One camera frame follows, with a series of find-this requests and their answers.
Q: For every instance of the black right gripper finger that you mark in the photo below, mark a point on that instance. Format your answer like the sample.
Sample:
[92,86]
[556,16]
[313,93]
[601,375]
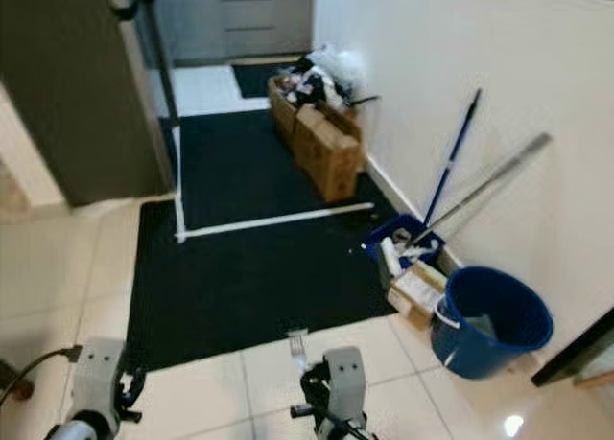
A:
[305,390]
[318,373]

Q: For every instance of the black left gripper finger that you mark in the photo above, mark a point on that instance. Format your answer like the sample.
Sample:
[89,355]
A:
[137,384]
[124,382]

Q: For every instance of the silver metal fork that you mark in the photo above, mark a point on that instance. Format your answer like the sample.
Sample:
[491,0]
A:
[297,344]

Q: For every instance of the black floor mat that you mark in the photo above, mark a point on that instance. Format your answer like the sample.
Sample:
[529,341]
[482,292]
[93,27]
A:
[249,287]

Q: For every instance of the small labelled cardboard box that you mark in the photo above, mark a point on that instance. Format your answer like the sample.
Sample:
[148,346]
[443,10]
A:
[414,291]

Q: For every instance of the blue plastic bucket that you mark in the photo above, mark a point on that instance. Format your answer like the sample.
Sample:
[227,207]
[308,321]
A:
[470,349]

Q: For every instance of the long white floor tape strip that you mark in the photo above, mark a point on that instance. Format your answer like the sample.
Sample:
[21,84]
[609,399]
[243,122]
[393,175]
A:
[178,191]
[278,220]

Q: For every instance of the large closed cardboard box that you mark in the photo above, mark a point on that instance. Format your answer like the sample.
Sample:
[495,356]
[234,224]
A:
[331,162]

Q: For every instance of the dark wooden furniture edge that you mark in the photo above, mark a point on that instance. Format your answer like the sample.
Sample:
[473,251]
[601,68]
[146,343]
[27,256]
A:
[576,349]

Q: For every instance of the open cardboard box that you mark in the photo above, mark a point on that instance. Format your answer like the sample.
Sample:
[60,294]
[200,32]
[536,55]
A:
[283,109]

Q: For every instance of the white plastic bag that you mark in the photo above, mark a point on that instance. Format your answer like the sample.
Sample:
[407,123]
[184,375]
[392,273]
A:
[341,68]

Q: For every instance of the dark grey cabinet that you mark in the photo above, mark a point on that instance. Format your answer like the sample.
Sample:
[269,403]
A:
[77,76]

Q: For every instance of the grey drawer unit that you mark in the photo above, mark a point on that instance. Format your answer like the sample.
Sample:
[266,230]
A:
[235,23]

